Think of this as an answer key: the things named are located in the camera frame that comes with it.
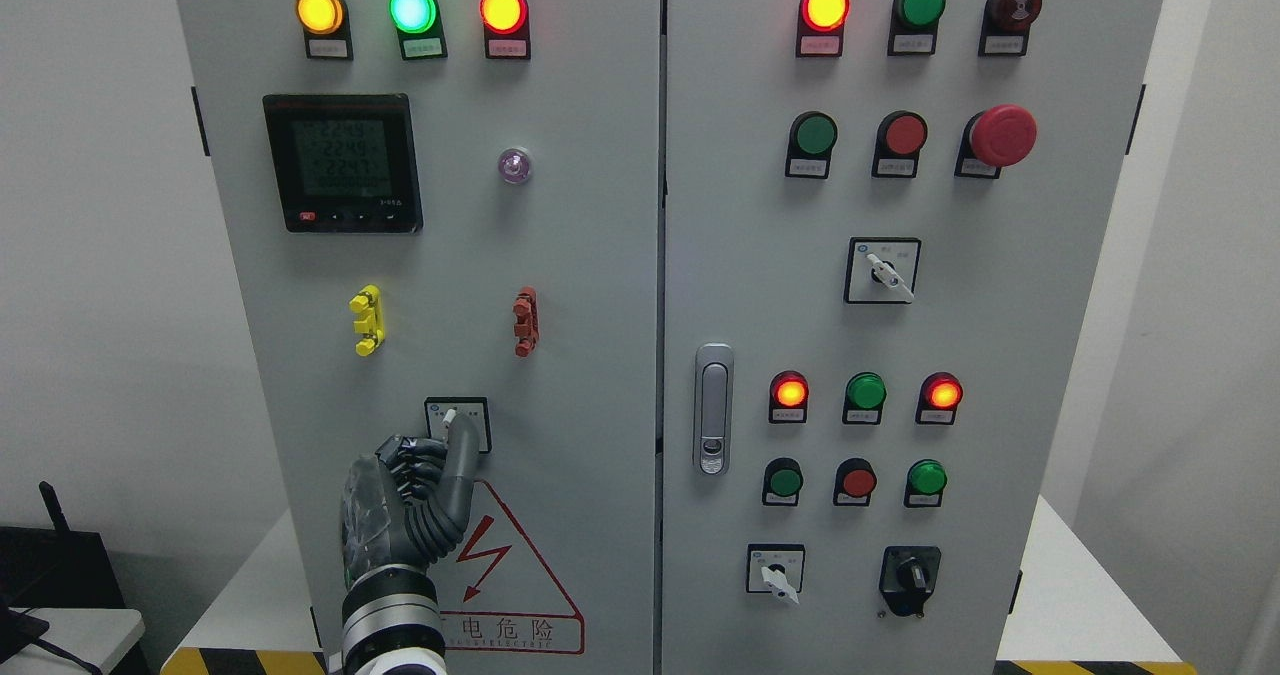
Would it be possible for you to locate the green lamp middle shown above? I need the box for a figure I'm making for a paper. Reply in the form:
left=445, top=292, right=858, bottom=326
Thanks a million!
left=842, top=371, right=887, bottom=425

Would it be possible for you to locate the yellow terminal clip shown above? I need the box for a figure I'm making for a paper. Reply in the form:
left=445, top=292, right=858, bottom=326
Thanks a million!
left=348, top=284, right=387, bottom=357

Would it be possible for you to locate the red lit lamp top right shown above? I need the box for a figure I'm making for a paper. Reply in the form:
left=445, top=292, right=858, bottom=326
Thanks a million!
left=795, top=0, right=851, bottom=58

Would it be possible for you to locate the dark red buzzer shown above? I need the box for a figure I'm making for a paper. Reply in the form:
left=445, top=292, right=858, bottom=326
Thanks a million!
left=978, top=0, right=1043, bottom=58

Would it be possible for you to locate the green push button upper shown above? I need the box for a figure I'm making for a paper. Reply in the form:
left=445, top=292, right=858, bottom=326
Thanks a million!
left=785, top=110, right=838, bottom=179

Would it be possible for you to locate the red push button upper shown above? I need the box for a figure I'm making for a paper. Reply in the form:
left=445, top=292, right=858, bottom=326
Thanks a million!
left=870, top=110, right=928, bottom=179

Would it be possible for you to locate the small purple sensor dome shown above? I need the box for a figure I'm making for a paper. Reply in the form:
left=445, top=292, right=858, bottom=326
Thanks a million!
left=497, top=149, right=532, bottom=186

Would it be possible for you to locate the red terminal clip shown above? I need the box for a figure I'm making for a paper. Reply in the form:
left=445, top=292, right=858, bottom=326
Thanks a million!
left=512, top=286, right=540, bottom=359

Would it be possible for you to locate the grey cabinet door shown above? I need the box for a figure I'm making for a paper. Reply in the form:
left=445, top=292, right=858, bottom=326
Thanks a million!
left=659, top=0, right=1162, bottom=674
left=177, top=0, right=660, bottom=674

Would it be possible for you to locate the black rotary knob switch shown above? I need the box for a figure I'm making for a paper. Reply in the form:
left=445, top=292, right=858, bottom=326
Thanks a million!
left=879, top=546, right=942, bottom=619

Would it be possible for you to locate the white side table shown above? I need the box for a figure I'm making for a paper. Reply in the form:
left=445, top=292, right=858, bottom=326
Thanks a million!
left=1, top=608, right=145, bottom=674

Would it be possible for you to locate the red lit lamp middle right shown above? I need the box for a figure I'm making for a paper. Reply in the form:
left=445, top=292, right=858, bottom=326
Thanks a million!
left=915, top=371, right=964, bottom=425

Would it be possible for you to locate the red lit lamp middle left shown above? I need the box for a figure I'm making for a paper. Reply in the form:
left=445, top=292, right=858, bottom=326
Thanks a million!
left=768, top=370, right=809, bottom=424

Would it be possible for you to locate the lower white selector switch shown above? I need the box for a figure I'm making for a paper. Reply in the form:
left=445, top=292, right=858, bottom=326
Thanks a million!
left=745, top=543, right=806, bottom=606

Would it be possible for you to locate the white platform with hazard stripes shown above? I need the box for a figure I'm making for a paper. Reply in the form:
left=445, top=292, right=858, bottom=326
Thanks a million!
left=163, top=500, right=1194, bottom=674

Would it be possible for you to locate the white rotary selector switch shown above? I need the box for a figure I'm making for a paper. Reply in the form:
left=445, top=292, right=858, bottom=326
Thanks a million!
left=424, top=396, right=492, bottom=455

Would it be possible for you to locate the yellow indicator lamp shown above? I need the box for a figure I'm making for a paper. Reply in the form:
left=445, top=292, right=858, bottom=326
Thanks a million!
left=294, top=0, right=353, bottom=60

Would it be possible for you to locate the red lit indicator lamp left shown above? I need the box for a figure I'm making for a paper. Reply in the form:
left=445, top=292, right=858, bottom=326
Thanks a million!
left=479, top=0, right=531, bottom=60

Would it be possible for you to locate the silver door latch handle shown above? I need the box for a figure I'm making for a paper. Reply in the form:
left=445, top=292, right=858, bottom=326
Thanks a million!
left=692, top=343, right=733, bottom=475

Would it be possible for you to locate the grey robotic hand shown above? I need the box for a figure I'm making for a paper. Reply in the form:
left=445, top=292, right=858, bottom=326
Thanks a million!
left=340, top=410, right=483, bottom=587

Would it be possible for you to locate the black digital power meter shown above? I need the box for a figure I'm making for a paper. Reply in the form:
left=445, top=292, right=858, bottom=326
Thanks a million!
left=262, top=94, right=422, bottom=234

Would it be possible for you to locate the red push button lower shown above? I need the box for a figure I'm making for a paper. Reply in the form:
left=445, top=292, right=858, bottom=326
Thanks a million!
left=832, top=459, right=878, bottom=507

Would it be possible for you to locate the grey left cabinet door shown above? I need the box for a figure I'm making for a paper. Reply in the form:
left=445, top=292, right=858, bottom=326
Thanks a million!
left=177, top=0, right=660, bottom=674

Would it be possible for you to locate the black box with antenna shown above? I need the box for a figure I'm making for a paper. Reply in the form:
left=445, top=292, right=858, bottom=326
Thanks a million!
left=1, top=482, right=125, bottom=608

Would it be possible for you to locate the red emergency stop mushroom button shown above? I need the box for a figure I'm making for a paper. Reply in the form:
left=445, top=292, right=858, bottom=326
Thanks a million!
left=954, top=104, right=1038, bottom=181

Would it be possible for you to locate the red electric hazard warning sticker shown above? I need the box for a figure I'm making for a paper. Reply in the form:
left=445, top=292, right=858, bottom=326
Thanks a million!
left=431, top=479, right=585, bottom=656

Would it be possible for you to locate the grey right cabinet door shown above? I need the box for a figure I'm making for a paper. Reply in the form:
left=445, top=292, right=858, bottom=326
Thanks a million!
left=659, top=0, right=1162, bottom=674

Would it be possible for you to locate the green lamp top right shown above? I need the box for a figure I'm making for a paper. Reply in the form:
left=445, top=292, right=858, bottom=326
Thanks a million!
left=887, top=0, right=947, bottom=58

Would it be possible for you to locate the red push button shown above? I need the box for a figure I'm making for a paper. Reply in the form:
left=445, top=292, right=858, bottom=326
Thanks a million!
left=870, top=110, right=928, bottom=179
left=832, top=459, right=878, bottom=507

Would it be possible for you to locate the upper right white selector switch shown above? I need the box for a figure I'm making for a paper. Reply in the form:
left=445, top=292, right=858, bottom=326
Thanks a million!
left=844, top=237, right=922, bottom=304

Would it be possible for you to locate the green push button lower left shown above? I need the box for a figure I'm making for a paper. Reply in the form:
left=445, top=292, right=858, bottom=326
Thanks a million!
left=762, top=457, right=804, bottom=507

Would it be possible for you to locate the green lit indicator lamp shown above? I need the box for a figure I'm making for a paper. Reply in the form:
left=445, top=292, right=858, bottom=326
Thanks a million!
left=388, top=0, right=448, bottom=61

